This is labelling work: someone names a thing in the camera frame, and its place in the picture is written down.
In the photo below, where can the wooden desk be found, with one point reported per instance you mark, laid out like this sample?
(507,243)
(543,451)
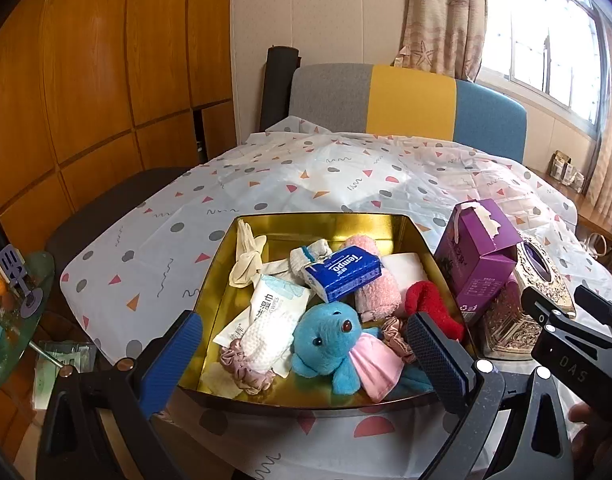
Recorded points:
(596,215)

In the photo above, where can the gold tin box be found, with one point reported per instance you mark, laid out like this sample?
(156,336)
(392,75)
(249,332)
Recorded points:
(286,230)

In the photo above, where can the dark brown bench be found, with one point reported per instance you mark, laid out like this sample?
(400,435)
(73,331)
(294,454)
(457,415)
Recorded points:
(101,210)

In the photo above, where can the white wet wipes packet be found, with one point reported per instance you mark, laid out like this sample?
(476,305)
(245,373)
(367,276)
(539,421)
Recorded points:
(271,320)

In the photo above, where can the printed plastic bed cover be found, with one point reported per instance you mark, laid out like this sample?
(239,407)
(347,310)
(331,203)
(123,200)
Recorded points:
(186,195)

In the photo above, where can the dusty pink scrunchie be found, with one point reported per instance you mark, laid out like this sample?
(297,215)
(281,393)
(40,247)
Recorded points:
(398,340)

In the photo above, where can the blue cloth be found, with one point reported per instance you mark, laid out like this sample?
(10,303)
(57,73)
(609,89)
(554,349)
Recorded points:
(418,380)

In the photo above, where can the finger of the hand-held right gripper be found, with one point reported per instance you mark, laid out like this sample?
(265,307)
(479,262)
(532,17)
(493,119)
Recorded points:
(543,305)
(601,305)

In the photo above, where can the grey sock with blue stripe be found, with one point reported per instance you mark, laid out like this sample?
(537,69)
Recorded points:
(308,257)

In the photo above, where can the ornate gold tissue box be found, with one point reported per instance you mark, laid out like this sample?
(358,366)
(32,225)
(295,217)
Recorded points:
(511,325)

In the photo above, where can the grey yellow blue headboard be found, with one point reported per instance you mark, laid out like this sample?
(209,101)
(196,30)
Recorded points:
(411,100)

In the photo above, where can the barred window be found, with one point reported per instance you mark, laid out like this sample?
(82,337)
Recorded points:
(546,35)

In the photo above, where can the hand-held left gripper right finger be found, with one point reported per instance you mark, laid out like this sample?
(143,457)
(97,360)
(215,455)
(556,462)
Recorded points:
(438,365)

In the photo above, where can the purple carton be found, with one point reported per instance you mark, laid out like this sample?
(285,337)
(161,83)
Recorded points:
(478,255)

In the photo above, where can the white towel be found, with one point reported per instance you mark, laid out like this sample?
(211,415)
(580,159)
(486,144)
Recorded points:
(406,270)

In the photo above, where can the blue tissue packet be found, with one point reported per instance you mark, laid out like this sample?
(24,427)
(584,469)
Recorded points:
(341,275)

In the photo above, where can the cream gloves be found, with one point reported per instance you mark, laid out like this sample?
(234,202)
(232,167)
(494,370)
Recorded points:
(246,260)

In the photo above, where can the pink towel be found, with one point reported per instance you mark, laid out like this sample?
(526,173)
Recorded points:
(381,295)

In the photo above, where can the purple ornament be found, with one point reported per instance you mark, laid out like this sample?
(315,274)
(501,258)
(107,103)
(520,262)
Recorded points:
(18,280)

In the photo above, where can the small boxes on desk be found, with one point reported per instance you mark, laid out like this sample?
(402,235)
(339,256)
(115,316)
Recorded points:
(566,170)

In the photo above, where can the black rolled mat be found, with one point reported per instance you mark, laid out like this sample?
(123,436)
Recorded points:
(278,85)

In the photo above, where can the light pink scrunchie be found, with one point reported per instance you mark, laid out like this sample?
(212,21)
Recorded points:
(246,370)

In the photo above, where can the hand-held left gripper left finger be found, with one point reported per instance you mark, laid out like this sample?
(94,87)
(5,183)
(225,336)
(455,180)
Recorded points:
(168,365)

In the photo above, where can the round glass side table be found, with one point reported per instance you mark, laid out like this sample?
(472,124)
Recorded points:
(16,355)

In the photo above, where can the green packets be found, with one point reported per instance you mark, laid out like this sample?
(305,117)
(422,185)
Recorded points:
(61,360)

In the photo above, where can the blue plush toy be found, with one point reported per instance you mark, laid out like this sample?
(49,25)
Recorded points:
(326,340)

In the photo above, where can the person's right hand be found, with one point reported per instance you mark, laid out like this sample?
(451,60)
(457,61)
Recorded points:
(601,445)

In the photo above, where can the beige starfish print curtain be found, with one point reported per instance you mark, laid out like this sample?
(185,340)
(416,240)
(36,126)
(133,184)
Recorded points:
(441,15)

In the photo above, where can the wooden wardrobe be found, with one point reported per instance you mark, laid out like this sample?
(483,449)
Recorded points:
(111,60)

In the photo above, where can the red sock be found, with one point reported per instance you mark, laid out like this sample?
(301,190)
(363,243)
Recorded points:
(431,305)

